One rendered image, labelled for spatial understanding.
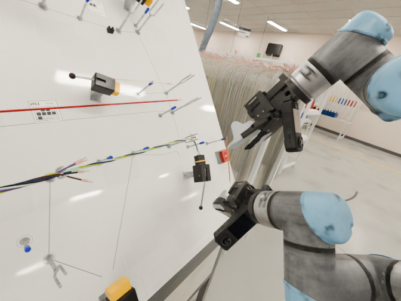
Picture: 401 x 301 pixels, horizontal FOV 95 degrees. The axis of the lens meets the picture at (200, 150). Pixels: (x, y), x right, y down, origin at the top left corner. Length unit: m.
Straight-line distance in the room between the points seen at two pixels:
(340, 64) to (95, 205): 0.59
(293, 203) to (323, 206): 0.05
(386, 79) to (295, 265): 0.28
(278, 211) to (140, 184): 0.37
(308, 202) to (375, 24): 0.31
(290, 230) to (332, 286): 0.08
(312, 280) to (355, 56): 0.37
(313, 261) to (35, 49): 0.67
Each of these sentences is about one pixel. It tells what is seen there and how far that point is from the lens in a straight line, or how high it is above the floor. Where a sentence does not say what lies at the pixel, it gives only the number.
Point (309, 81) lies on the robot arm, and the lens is 0.45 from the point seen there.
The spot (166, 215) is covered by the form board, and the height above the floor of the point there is 1.01.
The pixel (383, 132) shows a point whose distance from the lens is 8.57.
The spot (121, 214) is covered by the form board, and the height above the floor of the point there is 1.06.
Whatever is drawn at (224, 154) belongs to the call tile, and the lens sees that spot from 0.79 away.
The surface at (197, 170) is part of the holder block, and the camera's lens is 0.60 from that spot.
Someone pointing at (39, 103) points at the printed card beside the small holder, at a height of 1.31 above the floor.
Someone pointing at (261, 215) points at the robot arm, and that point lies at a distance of 0.41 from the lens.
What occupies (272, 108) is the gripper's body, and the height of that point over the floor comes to 1.39.
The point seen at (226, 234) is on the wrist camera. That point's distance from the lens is 0.47.
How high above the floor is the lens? 1.45
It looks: 25 degrees down
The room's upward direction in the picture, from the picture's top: 12 degrees clockwise
